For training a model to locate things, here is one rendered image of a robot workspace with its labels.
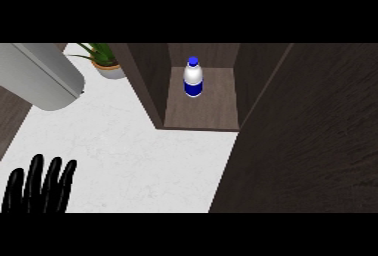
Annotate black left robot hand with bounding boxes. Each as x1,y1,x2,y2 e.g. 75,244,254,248
0,153,78,214

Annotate dark wooden cabinet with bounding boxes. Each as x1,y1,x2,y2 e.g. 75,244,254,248
106,43,292,133

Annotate blue and white water bottle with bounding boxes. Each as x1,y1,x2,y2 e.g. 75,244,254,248
182,56,205,99

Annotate dark wooden cabinet door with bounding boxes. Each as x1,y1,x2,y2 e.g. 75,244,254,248
208,43,378,214

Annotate green potted plant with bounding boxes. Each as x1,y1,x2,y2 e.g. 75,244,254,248
68,43,127,80

